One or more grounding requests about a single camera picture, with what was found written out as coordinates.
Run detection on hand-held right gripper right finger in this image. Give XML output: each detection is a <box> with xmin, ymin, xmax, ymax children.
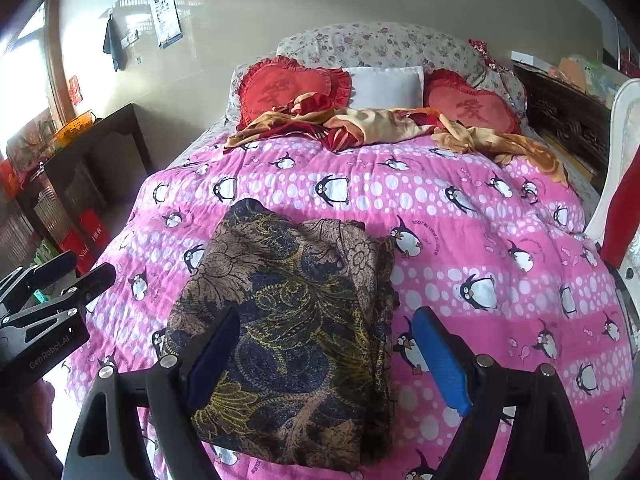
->
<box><xmin>411</xmin><ymin>306</ymin><xmax>591</xmax><ymax>480</ymax></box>

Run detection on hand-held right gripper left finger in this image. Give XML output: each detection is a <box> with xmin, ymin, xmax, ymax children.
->
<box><xmin>61</xmin><ymin>306</ymin><xmax>242</xmax><ymax>480</ymax></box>

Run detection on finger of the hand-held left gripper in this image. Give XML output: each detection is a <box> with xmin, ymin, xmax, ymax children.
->
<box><xmin>0</xmin><ymin>262</ymin><xmax>117</xmax><ymax>333</ymax></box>
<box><xmin>0</xmin><ymin>250</ymin><xmax>78</xmax><ymax>317</ymax></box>

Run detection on dark floral patterned garment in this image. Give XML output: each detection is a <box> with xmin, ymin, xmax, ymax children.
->
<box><xmin>164</xmin><ymin>198</ymin><xmax>398</xmax><ymax>473</ymax></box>

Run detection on person's left hand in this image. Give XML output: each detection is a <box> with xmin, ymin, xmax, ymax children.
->
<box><xmin>27</xmin><ymin>380</ymin><xmax>58</xmax><ymax>433</ymax></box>

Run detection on red gift box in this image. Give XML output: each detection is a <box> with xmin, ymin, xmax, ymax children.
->
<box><xmin>60</xmin><ymin>227</ymin><xmax>94</xmax><ymax>272</ymax></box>
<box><xmin>80</xmin><ymin>210</ymin><xmax>109</xmax><ymax>257</ymax></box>

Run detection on printed gift box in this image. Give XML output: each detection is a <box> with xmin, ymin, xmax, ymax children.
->
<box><xmin>6</xmin><ymin>122</ymin><xmax>58</xmax><ymax>162</ymax></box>

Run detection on pink penguin print blanket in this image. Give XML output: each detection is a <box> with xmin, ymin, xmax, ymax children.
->
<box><xmin>65</xmin><ymin>132</ymin><xmax>636</xmax><ymax>480</ymax></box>

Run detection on orange plastic basket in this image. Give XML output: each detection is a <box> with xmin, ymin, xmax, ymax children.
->
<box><xmin>54</xmin><ymin>110</ymin><xmax>96</xmax><ymax>147</ymax></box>

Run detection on dark wooden table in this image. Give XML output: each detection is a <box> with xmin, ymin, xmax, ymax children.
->
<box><xmin>15</xmin><ymin>103</ymin><xmax>153</xmax><ymax>256</ymax></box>

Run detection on wooden framed window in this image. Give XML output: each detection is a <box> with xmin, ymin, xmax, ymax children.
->
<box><xmin>0</xmin><ymin>0</ymin><xmax>72</xmax><ymax>128</ymax></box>

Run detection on dark hanging cloth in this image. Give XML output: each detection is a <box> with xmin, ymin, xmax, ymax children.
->
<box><xmin>102</xmin><ymin>17</ymin><xmax>124</xmax><ymax>72</ymax></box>

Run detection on red chair cushion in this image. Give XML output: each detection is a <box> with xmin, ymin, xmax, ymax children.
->
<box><xmin>602</xmin><ymin>157</ymin><xmax>640</xmax><ymax>271</ymax></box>

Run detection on red and yellow blanket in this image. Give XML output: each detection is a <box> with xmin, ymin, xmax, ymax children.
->
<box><xmin>223</xmin><ymin>92</ymin><xmax>571</xmax><ymax>188</ymax></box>

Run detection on red heart-shaped ruffled pillow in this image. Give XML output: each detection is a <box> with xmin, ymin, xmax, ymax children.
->
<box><xmin>236</xmin><ymin>56</ymin><xmax>353</xmax><ymax>131</ymax></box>
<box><xmin>422</xmin><ymin>68</ymin><xmax>523</xmax><ymax>136</ymax></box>

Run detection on dark carved wooden cabinet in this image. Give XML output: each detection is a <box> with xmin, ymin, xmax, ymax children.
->
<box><xmin>512</xmin><ymin>62</ymin><xmax>616</xmax><ymax>191</ymax></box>

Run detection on white pillow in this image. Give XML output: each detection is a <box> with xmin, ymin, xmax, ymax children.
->
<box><xmin>344</xmin><ymin>66</ymin><xmax>425</xmax><ymax>110</ymax></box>

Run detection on white chair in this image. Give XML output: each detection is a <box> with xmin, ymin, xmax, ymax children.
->
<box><xmin>585</xmin><ymin>79</ymin><xmax>640</xmax><ymax>281</ymax></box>

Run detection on red ruffled cloth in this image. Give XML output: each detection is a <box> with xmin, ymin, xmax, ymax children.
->
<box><xmin>469</xmin><ymin>38</ymin><xmax>497</xmax><ymax>69</ymax></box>

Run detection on white box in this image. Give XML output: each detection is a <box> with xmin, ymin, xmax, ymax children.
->
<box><xmin>510</xmin><ymin>50</ymin><xmax>551</xmax><ymax>69</ymax></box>

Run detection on brown cardboard box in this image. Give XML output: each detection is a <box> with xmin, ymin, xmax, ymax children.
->
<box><xmin>555</xmin><ymin>57</ymin><xmax>591</xmax><ymax>89</ymax></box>

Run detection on green bag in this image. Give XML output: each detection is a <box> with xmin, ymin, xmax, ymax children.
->
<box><xmin>585</xmin><ymin>62</ymin><xmax>627</xmax><ymax>107</ymax></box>

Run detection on eye chart wall poster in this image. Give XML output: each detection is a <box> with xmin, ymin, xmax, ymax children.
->
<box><xmin>148</xmin><ymin>0</ymin><xmax>184</xmax><ymax>50</ymax></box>

